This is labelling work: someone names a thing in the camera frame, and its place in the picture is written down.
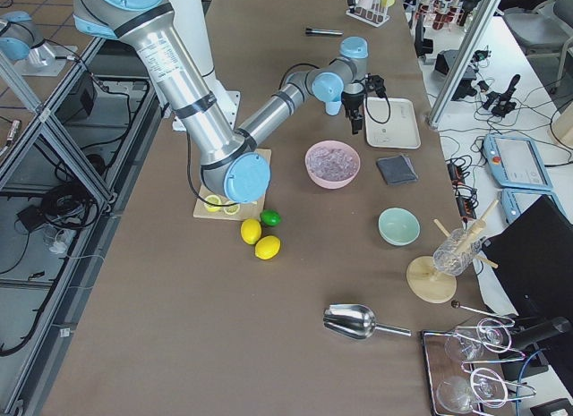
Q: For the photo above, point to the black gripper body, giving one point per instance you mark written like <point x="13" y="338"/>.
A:
<point x="353" y="100"/>

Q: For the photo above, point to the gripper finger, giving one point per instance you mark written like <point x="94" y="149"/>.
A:
<point x="356" y="123"/>

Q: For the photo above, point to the light blue plastic cup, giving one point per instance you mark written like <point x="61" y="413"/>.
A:
<point x="332" y="108"/>

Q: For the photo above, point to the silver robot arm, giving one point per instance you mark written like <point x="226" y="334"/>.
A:
<point x="148" y="27"/>

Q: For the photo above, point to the pink bowl of ice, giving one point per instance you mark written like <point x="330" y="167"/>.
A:
<point x="332" y="164"/>

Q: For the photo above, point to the white cup rack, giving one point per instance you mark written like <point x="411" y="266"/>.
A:
<point x="376" y="18"/>

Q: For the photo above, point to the metal ice scoop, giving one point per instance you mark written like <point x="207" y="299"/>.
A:
<point x="357" y="321"/>

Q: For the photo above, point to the cream rabbit tray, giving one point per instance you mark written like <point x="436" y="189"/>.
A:
<point x="391" y="124"/>

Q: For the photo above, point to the grey folded cloth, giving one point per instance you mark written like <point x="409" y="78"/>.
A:
<point x="397" y="170"/>

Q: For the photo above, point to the steel muddler black tip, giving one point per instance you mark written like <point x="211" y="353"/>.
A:
<point x="322" y="32"/>

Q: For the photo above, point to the green ceramic bowl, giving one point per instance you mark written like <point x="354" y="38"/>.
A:
<point x="398" y="226"/>

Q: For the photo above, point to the green lime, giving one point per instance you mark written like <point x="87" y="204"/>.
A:
<point x="270" y="217"/>

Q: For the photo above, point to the wooden cutting board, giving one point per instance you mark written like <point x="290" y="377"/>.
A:
<point x="244" y="181"/>

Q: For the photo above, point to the yellow lemon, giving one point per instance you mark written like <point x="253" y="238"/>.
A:
<point x="250" y="231"/>
<point x="267" y="247"/>

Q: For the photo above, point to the lemon half slice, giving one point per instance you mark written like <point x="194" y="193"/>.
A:
<point x="231" y="209"/>
<point x="212" y="203"/>

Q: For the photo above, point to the clear glass mug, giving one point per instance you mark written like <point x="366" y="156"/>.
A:
<point x="456" y="253"/>

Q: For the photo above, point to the blue teach pendant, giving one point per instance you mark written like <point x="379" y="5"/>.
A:
<point x="515" y="162"/>
<point x="515" y="202"/>

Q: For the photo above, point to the wooden mug tree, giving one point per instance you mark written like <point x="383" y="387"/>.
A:
<point x="433" y="278"/>

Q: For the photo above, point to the wine glass rack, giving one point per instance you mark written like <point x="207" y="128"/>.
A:
<point x="463" y="368"/>

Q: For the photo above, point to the aluminium frame post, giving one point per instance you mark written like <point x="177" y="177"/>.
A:
<point x="468" y="45"/>

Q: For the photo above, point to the white camera pillar base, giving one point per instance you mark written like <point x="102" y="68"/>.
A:
<point x="191" y="27"/>

